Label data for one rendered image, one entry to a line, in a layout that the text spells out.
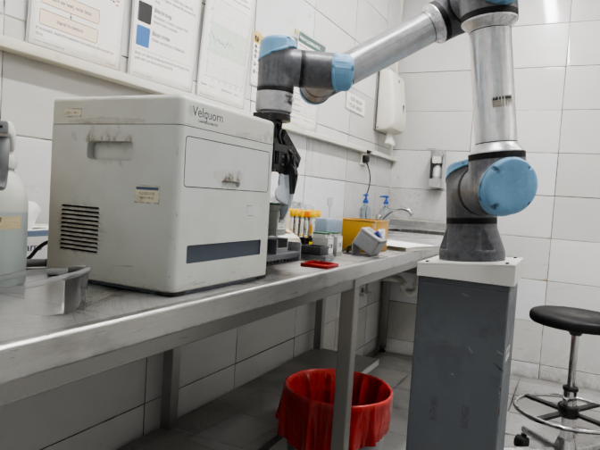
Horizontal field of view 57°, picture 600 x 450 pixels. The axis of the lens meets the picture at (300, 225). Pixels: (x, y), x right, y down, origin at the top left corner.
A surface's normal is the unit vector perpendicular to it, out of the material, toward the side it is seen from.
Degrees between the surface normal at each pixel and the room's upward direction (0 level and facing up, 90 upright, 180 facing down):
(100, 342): 90
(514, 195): 95
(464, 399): 90
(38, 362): 92
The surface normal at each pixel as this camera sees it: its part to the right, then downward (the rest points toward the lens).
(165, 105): -0.44, 0.01
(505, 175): 0.11, 0.15
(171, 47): 0.88, 0.13
